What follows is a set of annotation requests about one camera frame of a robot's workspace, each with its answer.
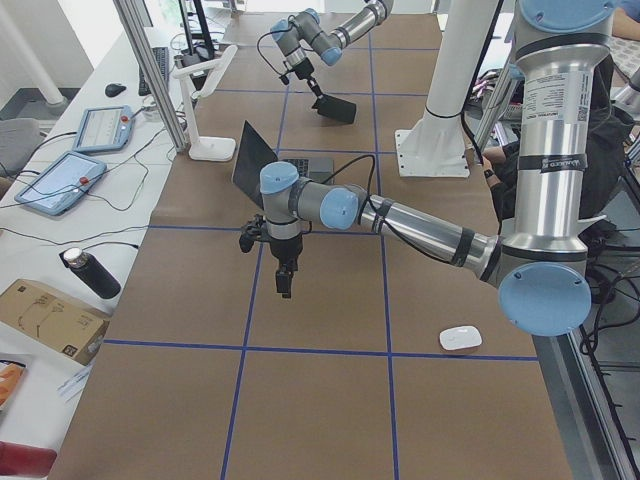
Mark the seated person in black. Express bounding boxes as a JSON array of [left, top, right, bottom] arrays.
[[483, 56, 634, 221]]

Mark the blue teach pendant far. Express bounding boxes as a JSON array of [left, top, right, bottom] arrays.
[[72, 105, 134, 153]]

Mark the black keyboard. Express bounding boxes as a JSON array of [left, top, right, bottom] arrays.
[[137, 46, 171, 97]]

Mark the white desk lamp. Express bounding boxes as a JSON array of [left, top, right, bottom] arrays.
[[172, 44, 239, 163]]

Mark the blue teach pendant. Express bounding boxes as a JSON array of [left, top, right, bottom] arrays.
[[72, 105, 134, 153], [14, 151, 107, 216]]

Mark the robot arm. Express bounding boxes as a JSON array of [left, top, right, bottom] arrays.
[[232, 1, 616, 337], [256, 0, 394, 111]]

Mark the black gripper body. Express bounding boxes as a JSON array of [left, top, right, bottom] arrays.
[[294, 64, 318, 93], [270, 234, 303, 272]]

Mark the cardboard box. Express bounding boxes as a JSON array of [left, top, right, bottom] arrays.
[[1, 279, 110, 365]]

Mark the black mouse pad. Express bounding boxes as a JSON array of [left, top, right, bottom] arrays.
[[312, 95, 357, 124]]

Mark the grey laptop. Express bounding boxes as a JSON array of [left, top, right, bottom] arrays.
[[231, 119, 335, 210]]

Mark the white computer mouse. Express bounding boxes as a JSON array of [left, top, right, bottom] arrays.
[[439, 325, 483, 351]]

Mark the black water bottle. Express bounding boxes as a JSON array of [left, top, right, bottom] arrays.
[[60, 247, 121, 299]]

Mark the black computer mouse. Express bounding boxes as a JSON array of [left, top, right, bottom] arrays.
[[104, 83, 127, 98]]

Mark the aluminium frame post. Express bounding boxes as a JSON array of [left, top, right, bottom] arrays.
[[113, 0, 187, 153]]

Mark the blue teach pendant near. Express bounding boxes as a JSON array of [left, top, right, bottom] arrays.
[[14, 151, 107, 216]]

